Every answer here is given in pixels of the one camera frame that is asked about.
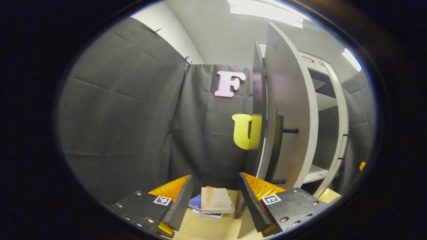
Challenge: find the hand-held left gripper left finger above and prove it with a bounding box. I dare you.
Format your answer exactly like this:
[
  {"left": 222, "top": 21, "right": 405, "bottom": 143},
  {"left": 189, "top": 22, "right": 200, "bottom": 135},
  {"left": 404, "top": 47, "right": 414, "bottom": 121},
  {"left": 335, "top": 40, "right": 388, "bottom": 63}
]
[{"left": 108, "top": 174, "right": 194, "bottom": 238}]

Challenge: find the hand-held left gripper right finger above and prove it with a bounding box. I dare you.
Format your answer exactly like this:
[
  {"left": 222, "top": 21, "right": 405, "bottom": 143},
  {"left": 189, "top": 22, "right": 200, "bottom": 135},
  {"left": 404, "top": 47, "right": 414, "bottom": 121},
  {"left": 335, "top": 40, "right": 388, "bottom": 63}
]
[{"left": 239, "top": 172, "right": 331, "bottom": 238}]

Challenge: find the grey cabinet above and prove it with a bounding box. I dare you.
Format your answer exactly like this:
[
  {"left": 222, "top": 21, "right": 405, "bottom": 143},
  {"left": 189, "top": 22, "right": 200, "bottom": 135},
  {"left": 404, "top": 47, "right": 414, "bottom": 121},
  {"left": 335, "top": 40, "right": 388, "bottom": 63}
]
[{"left": 245, "top": 42, "right": 341, "bottom": 197}]

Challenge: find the grey cabinet door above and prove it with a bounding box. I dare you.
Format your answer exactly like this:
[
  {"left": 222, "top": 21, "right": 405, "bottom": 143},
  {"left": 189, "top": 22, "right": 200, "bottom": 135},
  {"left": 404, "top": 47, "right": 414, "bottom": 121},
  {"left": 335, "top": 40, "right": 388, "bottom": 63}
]
[
  {"left": 322, "top": 59, "right": 350, "bottom": 198},
  {"left": 234, "top": 23, "right": 319, "bottom": 239}
]

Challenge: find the grey cabinet drawer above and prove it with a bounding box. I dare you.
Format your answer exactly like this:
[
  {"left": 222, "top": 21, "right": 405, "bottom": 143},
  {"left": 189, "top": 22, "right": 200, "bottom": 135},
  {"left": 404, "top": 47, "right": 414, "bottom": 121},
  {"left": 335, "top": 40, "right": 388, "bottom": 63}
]
[{"left": 299, "top": 51, "right": 329, "bottom": 72}]

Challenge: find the blue cover book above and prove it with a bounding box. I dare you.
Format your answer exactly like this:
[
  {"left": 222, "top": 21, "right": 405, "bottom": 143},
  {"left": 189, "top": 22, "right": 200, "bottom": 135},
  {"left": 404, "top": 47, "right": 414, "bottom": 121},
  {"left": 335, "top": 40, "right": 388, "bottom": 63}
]
[{"left": 188, "top": 194, "right": 202, "bottom": 210}]

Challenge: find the white book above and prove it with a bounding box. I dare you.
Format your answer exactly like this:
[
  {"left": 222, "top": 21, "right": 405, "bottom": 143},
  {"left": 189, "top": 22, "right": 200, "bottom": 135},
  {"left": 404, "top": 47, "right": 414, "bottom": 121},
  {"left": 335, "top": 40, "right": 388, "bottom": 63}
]
[{"left": 191, "top": 208, "right": 223, "bottom": 221}]

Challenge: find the beige cover book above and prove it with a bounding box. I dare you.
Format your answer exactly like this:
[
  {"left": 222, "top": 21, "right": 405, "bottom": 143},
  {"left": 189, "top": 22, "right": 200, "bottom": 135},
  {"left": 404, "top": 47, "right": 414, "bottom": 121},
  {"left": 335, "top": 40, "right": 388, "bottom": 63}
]
[{"left": 200, "top": 186, "right": 236, "bottom": 214}]

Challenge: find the small ceiling light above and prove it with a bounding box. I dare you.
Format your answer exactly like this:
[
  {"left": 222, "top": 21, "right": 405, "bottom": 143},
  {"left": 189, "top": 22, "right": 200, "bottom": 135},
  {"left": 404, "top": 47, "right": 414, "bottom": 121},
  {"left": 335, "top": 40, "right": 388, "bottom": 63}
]
[{"left": 342, "top": 48, "right": 363, "bottom": 72}]

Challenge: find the black backdrop cloth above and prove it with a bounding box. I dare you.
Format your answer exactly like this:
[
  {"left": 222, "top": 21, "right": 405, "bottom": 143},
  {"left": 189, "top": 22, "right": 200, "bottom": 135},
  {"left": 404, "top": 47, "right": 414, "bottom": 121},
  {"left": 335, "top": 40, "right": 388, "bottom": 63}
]
[{"left": 57, "top": 17, "right": 377, "bottom": 205}]

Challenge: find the large ceiling light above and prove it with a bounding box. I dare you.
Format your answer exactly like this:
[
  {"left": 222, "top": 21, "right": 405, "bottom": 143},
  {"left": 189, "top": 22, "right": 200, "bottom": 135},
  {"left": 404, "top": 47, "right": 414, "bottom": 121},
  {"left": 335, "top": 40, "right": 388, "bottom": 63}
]
[{"left": 229, "top": 0, "right": 304, "bottom": 29}]

